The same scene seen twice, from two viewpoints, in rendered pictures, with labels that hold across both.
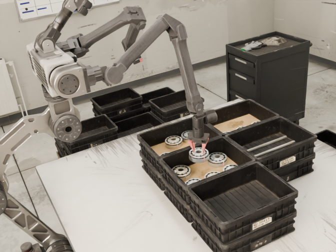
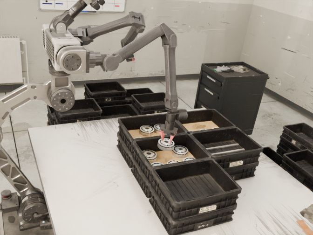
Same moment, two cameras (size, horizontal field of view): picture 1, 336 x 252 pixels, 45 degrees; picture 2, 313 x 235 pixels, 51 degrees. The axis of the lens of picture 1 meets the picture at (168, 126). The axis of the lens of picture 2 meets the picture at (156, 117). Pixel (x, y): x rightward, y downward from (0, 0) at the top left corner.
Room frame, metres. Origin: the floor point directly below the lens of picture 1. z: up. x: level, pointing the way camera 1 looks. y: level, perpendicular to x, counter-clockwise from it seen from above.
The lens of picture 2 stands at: (0.03, 0.04, 1.99)
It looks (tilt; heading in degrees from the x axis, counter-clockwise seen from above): 27 degrees down; 357
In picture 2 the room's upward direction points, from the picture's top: 7 degrees clockwise
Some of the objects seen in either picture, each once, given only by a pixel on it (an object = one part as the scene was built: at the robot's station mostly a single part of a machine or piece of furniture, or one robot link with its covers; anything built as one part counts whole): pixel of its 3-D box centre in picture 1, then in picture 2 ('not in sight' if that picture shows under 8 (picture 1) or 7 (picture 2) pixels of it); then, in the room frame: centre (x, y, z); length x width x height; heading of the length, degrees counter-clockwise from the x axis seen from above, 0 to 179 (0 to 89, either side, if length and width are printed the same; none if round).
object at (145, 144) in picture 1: (178, 136); (152, 127); (2.00, -0.05, 0.92); 0.40 x 0.30 x 0.02; 114
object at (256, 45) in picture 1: (251, 45); (221, 68); (3.60, -0.83, 0.88); 0.25 x 0.19 x 0.03; 116
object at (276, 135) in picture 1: (269, 145); (224, 148); (1.89, -0.54, 0.87); 0.40 x 0.30 x 0.11; 114
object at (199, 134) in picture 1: (198, 132); (169, 125); (1.80, -0.15, 1.05); 0.10 x 0.07 x 0.07; 69
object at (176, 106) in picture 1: (178, 122); (151, 117); (3.21, -0.09, 0.37); 0.40 x 0.30 x 0.45; 116
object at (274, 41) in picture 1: (273, 40); (240, 68); (3.67, -1.06, 0.88); 0.29 x 0.22 x 0.03; 116
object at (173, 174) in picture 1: (206, 161); (171, 150); (1.73, -0.17, 0.92); 0.40 x 0.30 x 0.02; 114
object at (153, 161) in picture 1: (179, 144); (151, 133); (2.00, -0.05, 0.87); 0.40 x 0.30 x 0.11; 114
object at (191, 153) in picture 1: (198, 152); (166, 142); (1.80, -0.14, 0.93); 0.10 x 0.10 x 0.01
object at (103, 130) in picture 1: (92, 151); (77, 127); (2.86, 0.63, 0.37); 0.40 x 0.30 x 0.45; 116
